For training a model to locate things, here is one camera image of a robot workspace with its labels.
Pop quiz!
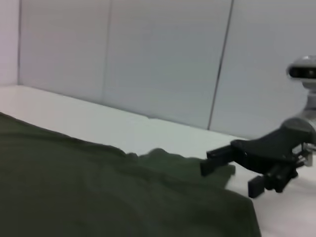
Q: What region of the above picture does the silver robot head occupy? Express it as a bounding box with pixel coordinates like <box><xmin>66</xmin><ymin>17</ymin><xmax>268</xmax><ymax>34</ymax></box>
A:
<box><xmin>285</xmin><ymin>55</ymin><xmax>316</xmax><ymax>80</ymax></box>

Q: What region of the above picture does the silver right wrist connector plug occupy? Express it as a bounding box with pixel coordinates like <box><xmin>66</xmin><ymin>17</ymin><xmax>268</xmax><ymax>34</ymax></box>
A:
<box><xmin>304</xmin><ymin>148</ymin><xmax>315</xmax><ymax>168</ymax></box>

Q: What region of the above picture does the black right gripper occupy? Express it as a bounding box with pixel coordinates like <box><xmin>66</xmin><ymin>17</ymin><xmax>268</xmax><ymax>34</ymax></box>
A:
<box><xmin>199</xmin><ymin>123</ymin><xmax>312</xmax><ymax>198</ymax></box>

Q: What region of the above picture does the dark green t-shirt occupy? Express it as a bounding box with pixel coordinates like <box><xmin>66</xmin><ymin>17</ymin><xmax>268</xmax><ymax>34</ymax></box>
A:
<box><xmin>0</xmin><ymin>112</ymin><xmax>262</xmax><ymax>237</ymax></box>

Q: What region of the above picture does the grey robot torso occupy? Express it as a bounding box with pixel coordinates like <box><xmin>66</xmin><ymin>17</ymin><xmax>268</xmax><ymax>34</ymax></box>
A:
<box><xmin>300</xmin><ymin>79</ymin><xmax>316</xmax><ymax>119</ymax></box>

